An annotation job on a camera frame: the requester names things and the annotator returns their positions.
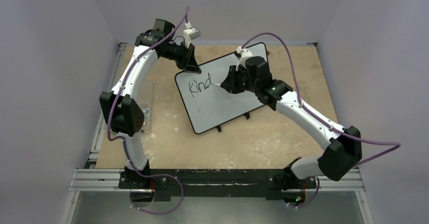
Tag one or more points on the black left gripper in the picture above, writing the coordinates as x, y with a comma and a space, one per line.
191, 64

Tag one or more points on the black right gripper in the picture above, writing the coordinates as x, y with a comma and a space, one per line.
237, 80

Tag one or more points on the white whiteboard black frame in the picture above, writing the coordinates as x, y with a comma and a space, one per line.
207, 105

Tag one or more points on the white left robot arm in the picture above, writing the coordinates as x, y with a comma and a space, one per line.
122, 113

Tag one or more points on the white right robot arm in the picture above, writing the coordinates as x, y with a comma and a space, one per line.
342, 146

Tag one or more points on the clear box of screws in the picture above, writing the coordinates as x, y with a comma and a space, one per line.
147, 110

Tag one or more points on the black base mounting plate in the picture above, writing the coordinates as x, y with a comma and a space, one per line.
162, 184

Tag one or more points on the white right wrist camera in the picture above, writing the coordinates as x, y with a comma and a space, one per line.
242, 54

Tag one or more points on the aluminium extrusion rail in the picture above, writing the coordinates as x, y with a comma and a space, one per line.
107, 180

